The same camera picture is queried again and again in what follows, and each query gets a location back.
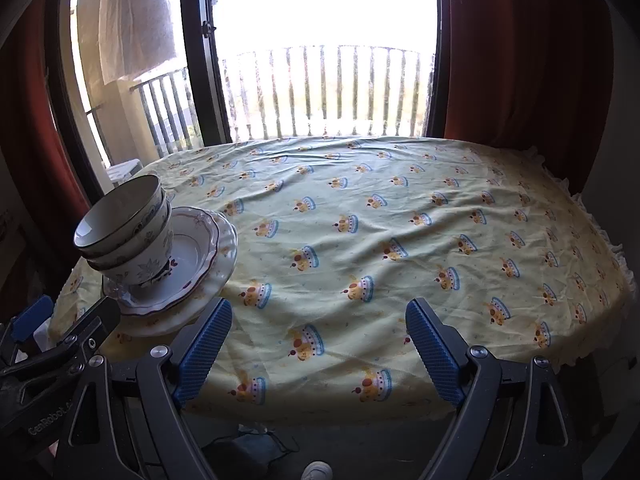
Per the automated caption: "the dark window frame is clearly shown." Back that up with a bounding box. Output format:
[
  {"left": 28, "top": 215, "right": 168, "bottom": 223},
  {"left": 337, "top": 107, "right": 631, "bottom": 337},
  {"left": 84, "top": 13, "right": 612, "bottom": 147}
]
[{"left": 45, "top": 0, "right": 451, "bottom": 206}]

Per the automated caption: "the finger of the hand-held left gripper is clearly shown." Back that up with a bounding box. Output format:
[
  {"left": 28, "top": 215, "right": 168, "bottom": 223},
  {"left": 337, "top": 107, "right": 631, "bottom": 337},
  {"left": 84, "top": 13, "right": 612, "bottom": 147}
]
[
  {"left": 0, "top": 298, "right": 122, "bottom": 386},
  {"left": 0, "top": 294, "right": 55, "bottom": 356}
]

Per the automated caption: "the hanging sheer white cloth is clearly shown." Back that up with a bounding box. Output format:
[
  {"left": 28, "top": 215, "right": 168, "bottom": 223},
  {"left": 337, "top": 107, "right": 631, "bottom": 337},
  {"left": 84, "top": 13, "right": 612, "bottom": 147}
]
[{"left": 97, "top": 0, "right": 178, "bottom": 83}]

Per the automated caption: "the red curtain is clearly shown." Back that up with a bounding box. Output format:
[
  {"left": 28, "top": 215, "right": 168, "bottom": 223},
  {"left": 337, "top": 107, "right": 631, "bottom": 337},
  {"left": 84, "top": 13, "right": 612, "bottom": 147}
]
[
  {"left": 0, "top": 0, "right": 93, "bottom": 281},
  {"left": 442, "top": 0, "right": 616, "bottom": 196}
]

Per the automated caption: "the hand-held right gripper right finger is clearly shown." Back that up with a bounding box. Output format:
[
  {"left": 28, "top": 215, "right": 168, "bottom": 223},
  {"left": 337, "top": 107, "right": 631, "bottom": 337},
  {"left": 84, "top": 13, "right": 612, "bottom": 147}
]
[{"left": 405, "top": 297, "right": 583, "bottom": 480}]

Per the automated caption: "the white ribbed-rim plate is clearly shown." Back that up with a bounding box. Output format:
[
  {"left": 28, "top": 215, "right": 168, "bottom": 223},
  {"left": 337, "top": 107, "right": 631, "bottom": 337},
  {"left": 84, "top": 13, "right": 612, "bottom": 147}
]
[{"left": 102, "top": 208, "right": 239, "bottom": 323}]

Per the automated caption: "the purple-rimmed small plate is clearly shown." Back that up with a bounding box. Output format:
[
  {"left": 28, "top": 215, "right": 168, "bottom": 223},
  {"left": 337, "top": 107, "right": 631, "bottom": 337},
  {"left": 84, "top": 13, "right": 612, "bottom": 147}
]
[{"left": 116, "top": 205, "right": 222, "bottom": 317}]

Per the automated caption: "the floral ceramic bowl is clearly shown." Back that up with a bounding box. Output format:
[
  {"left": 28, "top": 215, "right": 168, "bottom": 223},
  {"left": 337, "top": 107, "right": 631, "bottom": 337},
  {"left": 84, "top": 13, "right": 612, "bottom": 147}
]
[
  {"left": 82, "top": 195, "right": 171, "bottom": 268},
  {"left": 74, "top": 174, "right": 165, "bottom": 251},
  {"left": 100, "top": 210, "right": 175, "bottom": 286}
]

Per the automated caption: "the white outdoor air conditioner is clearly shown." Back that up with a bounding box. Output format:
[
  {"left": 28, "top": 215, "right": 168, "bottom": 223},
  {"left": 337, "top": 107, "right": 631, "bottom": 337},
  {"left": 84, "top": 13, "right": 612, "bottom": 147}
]
[{"left": 105, "top": 159, "right": 143, "bottom": 186}]

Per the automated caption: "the white shoe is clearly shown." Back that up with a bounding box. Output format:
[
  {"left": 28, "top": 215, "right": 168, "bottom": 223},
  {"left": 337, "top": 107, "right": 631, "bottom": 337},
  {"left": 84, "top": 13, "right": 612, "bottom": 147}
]
[{"left": 301, "top": 461, "right": 335, "bottom": 480}]

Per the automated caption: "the yellow printed tablecloth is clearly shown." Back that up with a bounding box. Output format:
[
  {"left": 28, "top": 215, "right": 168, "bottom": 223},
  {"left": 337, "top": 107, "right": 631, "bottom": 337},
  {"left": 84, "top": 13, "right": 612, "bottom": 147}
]
[{"left": 50, "top": 135, "right": 632, "bottom": 423}]

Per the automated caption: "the balcony railing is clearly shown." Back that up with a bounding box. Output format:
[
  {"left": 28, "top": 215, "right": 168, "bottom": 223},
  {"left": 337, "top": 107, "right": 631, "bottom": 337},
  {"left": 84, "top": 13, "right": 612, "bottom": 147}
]
[{"left": 85, "top": 45, "right": 436, "bottom": 161}]

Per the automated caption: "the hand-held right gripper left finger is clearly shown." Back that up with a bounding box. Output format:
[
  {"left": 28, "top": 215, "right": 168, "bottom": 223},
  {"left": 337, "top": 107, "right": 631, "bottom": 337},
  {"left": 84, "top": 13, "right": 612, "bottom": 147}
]
[{"left": 54, "top": 298, "right": 234, "bottom": 480}]

